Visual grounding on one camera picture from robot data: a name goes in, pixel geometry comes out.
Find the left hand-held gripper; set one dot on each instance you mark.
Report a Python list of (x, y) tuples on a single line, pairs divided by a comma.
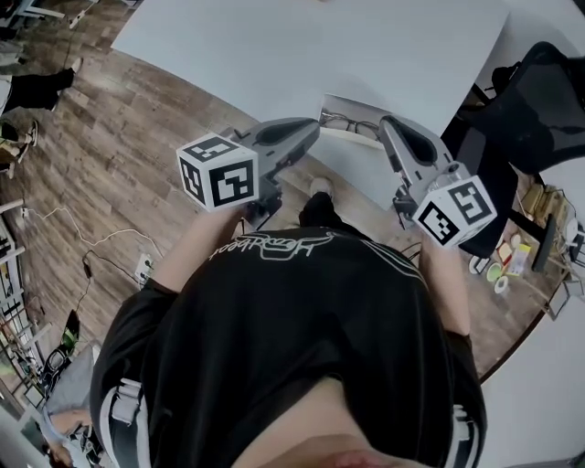
[(219, 178)]

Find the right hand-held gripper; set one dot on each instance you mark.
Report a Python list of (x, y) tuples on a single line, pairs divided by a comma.
[(457, 210)]

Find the thin dark-framed glasses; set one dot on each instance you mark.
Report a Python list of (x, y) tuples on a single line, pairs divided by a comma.
[(356, 124)]

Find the white glasses case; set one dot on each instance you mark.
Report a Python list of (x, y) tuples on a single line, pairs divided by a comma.
[(347, 106)]

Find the person's right forearm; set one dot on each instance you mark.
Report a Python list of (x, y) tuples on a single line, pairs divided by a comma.
[(445, 288)]

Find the person's left forearm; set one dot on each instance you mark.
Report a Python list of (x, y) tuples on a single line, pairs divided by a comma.
[(201, 247)]

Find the green round lid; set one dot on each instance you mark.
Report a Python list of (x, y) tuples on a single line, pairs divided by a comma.
[(494, 272)]

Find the yellow small box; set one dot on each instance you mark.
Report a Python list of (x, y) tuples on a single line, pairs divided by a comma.
[(519, 259)]

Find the white tape roll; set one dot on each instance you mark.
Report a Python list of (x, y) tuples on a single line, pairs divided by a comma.
[(502, 284)]

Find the tan paper bag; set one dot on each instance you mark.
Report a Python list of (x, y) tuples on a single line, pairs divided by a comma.
[(544, 201)]

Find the black desk leg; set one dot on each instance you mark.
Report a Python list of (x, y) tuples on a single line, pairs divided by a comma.
[(545, 244)]

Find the person's white shoe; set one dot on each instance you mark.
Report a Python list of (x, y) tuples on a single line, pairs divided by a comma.
[(321, 185)]

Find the person's black trouser leg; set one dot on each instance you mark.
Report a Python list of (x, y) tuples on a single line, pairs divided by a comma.
[(320, 212)]

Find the white power strip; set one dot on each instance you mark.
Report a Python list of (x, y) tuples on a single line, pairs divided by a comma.
[(145, 267)]

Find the black mesh office chair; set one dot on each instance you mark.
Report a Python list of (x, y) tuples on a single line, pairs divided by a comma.
[(544, 114)]

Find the person's black printed shirt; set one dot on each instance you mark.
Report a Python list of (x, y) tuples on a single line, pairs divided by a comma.
[(292, 329)]

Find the metal storage shelf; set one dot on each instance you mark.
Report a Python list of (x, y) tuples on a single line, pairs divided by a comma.
[(13, 311)]

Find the grey fabric bag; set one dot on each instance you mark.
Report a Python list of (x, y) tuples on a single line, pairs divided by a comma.
[(71, 379)]

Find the person's face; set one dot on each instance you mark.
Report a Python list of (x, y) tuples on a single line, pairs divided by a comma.
[(320, 425)]

